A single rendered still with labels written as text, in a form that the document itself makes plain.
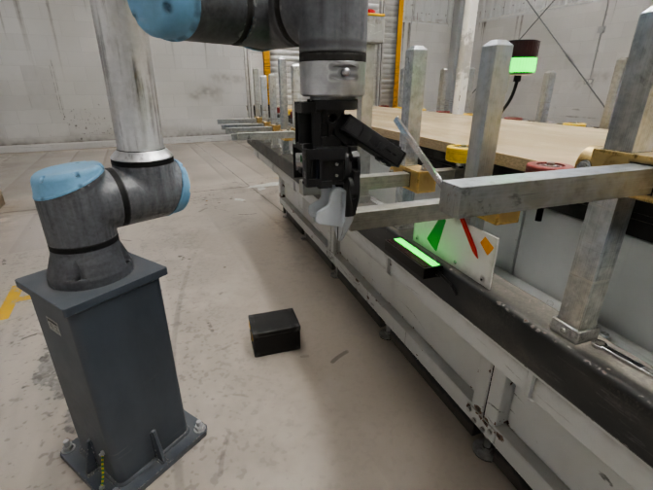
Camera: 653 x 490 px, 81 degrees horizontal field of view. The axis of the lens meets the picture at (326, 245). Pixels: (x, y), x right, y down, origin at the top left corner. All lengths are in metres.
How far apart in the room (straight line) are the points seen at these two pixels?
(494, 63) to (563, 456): 0.89
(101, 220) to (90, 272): 0.13
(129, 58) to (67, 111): 7.30
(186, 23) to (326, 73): 0.17
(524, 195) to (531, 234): 0.57
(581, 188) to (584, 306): 0.23
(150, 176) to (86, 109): 7.26
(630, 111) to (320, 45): 0.37
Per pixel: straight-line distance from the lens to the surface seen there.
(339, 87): 0.53
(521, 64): 0.77
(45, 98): 8.36
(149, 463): 1.39
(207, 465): 1.36
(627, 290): 0.88
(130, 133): 1.07
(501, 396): 1.20
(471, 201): 0.37
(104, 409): 1.19
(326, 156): 0.54
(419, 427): 1.44
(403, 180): 0.93
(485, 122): 0.75
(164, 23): 0.54
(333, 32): 0.53
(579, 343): 0.67
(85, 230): 1.04
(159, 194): 1.08
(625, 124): 0.59
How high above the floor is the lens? 1.04
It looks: 22 degrees down
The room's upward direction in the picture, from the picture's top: straight up
